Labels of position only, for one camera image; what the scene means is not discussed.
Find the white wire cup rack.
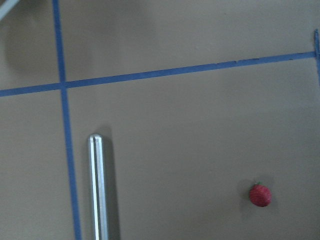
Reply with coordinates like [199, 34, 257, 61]
[0, 0, 19, 21]

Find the steel muddler black tip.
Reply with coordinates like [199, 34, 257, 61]
[88, 133, 109, 240]

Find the red strawberry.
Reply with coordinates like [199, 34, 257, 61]
[249, 182, 272, 207]

